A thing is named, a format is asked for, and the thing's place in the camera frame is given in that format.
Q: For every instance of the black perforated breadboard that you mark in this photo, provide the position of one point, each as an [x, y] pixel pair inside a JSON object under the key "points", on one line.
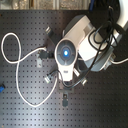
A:
{"points": [[29, 102]]}

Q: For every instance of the grey metal clip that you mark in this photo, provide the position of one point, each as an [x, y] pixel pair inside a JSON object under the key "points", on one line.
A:
{"points": [[83, 81], [49, 31]]}

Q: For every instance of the black cable clip fixture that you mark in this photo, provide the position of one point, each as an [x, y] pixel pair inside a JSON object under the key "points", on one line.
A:
{"points": [[41, 54]]}

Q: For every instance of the grey metal clip upper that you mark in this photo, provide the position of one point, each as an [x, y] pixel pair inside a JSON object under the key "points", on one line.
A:
{"points": [[49, 31]]}

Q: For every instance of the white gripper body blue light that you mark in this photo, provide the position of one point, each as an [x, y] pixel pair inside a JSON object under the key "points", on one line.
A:
{"points": [[65, 56]]}

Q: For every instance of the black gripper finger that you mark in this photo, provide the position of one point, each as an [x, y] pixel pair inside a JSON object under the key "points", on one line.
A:
{"points": [[48, 78], [65, 100]]}

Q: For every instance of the grey metal clip lower right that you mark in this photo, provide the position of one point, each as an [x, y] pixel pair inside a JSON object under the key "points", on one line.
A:
{"points": [[83, 81]]}

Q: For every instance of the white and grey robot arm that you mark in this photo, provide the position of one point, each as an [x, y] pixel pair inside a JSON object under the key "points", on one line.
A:
{"points": [[84, 48]]}

